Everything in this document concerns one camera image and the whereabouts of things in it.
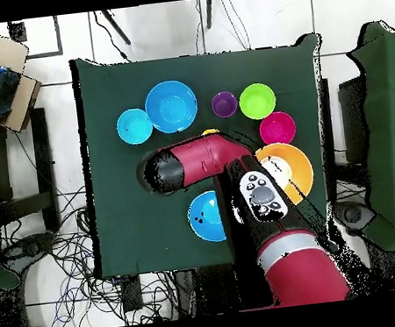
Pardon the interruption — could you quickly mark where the small green bowl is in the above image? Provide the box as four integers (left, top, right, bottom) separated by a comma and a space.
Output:
236, 81, 279, 124

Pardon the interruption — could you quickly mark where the black stool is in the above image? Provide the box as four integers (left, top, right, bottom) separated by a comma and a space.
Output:
0, 106, 62, 239

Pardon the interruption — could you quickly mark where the black power adapter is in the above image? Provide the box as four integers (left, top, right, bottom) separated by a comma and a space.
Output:
118, 274, 145, 313

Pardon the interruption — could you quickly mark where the purple cup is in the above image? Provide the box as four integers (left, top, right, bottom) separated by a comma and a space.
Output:
210, 89, 240, 119

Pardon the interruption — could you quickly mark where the large orange bowl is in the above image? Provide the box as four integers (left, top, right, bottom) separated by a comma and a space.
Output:
254, 139, 318, 210

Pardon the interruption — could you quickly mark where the small light blue bowl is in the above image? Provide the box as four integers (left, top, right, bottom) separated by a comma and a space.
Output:
114, 106, 156, 148

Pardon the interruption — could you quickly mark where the dark grey pedestal foot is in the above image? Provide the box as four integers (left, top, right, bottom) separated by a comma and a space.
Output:
332, 197, 379, 238
0, 230, 59, 264

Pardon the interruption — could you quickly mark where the small pink bowl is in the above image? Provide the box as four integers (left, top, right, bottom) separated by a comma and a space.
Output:
256, 110, 298, 147

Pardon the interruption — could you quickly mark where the dark green tablecloth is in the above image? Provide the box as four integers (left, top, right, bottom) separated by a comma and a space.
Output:
68, 31, 347, 283

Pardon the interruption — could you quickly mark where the black tripod leg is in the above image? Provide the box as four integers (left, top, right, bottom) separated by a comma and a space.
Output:
203, 0, 217, 30
100, 6, 132, 49

